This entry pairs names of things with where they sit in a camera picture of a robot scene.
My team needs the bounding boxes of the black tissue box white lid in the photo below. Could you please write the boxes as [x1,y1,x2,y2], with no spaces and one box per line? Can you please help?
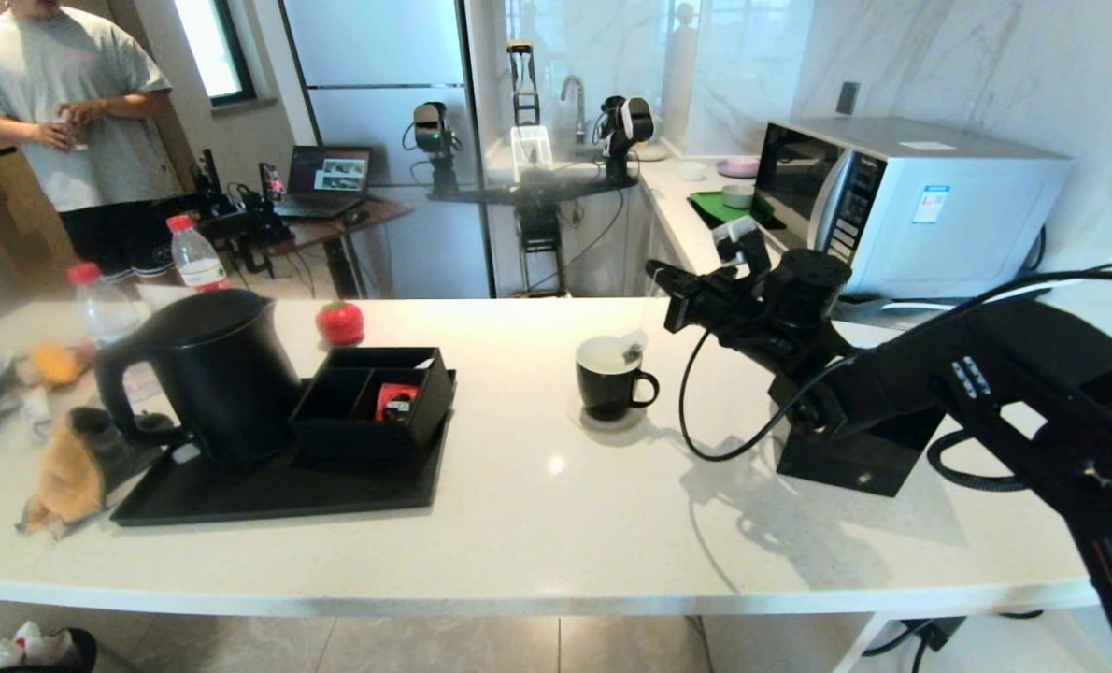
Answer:
[771,318,949,498]

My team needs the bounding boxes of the black equipment with cables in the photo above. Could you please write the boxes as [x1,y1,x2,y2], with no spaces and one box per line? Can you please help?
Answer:
[168,150,295,277]

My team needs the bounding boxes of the black device green light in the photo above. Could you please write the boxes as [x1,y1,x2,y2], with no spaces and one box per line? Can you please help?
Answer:
[402,103,463,194]

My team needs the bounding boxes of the green tray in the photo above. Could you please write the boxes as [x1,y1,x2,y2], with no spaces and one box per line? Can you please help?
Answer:
[687,190,786,232]

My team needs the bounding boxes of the black serving tray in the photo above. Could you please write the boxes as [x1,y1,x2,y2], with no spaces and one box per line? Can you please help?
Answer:
[110,369,458,527]

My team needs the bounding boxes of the red packet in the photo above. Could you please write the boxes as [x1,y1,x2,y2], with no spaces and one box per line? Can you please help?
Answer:
[376,383,420,423]

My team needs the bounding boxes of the silver refrigerator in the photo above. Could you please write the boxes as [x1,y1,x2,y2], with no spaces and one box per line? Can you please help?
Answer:
[280,0,496,300]

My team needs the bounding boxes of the black power supply brick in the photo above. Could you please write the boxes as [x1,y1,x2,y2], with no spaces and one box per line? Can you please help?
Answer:
[897,615,968,652]

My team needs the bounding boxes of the black framed window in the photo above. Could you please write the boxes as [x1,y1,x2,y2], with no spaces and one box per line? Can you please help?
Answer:
[173,0,260,109]

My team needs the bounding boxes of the red tomato kitchen timer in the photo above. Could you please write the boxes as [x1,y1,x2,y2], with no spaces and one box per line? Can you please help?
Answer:
[315,299,366,347]

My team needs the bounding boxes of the brown wooden desk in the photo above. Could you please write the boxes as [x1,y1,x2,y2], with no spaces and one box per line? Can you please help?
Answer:
[238,196,415,300]

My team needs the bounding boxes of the black trash bin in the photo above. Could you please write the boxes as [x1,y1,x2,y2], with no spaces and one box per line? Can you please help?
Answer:
[0,622,99,673]

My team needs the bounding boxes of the orange round snack pack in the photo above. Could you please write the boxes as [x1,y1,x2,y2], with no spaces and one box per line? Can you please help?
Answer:
[31,343,82,387]

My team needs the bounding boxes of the person left hand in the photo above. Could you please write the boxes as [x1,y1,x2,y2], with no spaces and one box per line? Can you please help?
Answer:
[57,97,110,129]

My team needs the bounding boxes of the person grey shirt black shorts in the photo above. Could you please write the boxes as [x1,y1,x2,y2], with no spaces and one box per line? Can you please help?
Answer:
[0,0,185,283]

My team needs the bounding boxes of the clear water bottle red cap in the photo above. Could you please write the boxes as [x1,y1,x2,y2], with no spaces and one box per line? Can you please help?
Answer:
[165,215,233,293]
[65,263,150,375]

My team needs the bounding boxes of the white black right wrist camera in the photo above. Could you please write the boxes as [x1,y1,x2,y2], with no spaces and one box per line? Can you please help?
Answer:
[713,217,772,277]

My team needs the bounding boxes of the black electric kettle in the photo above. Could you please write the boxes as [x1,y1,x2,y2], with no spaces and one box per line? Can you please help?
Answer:
[95,288,305,468]

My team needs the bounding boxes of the chrome faucet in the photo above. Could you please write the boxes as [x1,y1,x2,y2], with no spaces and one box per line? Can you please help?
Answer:
[560,76,588,144]

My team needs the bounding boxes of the black compartment box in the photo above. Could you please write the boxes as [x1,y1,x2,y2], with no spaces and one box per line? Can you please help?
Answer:
[288,346,456,461]

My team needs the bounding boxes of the person left forearm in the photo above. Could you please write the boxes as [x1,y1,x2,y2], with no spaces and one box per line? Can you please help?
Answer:
[100,89,174,122]

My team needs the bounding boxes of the black device white band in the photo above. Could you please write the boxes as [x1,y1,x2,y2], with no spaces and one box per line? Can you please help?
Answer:
[595,96,655,182]

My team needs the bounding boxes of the black mug white inside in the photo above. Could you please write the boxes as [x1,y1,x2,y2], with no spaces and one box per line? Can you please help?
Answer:
[575,335,661,423]

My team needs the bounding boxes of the person right forearm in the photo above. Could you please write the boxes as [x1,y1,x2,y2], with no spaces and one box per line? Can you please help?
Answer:
[0,109,45,144]

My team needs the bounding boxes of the black rig stand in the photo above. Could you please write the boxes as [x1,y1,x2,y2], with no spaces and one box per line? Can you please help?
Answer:
[425,40,639,300]

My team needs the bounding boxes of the orange grey oven glove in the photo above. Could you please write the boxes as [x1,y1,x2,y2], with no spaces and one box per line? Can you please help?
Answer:
[19,407,181,541]

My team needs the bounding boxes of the black laptop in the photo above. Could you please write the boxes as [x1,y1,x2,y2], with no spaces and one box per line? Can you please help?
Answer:
[276,147,373,222]

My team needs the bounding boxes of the thick black charger cable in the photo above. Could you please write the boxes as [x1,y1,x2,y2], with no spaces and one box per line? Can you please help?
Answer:
[860,608,1048,673]

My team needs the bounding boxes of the silver microwave oven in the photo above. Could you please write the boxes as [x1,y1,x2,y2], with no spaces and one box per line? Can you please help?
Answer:
[752,117,1074,300]

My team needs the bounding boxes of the round translucent coaster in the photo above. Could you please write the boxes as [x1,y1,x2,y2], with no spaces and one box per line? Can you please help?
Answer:
[566,388,648,435]

